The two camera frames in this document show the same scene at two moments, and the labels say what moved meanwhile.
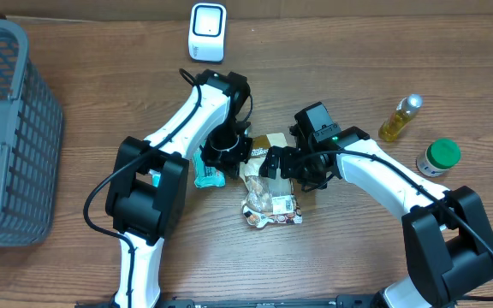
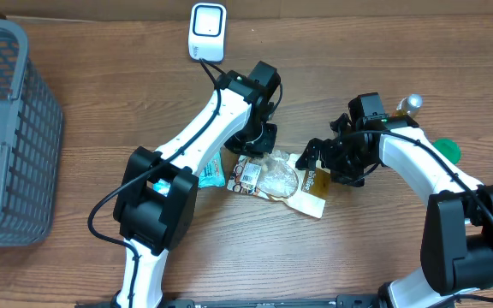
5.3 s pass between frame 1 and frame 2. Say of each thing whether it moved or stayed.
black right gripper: moved
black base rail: stayed
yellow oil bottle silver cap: stayed
